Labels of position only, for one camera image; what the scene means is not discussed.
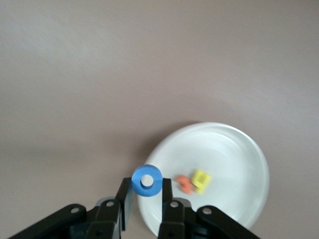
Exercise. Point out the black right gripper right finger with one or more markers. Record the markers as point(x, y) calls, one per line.
point(179, 224)

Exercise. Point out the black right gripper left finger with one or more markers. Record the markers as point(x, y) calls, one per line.
point(99, 224)

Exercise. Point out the orange foam letter t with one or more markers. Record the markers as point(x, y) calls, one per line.
point(184, 185)

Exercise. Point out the yellow foam letter h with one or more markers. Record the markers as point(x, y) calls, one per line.
point(195, 179)

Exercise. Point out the blue foam letter o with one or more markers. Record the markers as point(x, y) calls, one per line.
point(137, 183)

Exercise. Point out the beige brown plate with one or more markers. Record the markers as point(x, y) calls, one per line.
point(211, 149)

